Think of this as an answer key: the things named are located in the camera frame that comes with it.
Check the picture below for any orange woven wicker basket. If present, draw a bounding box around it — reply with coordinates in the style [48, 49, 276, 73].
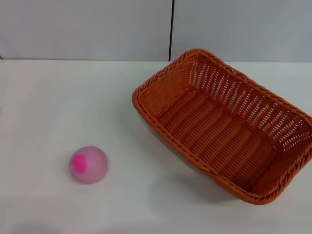
[132, 48, 312, 206]

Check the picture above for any pink ball with magenta patch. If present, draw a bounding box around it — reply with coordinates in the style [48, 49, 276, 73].
[68, 145, 110, 185]

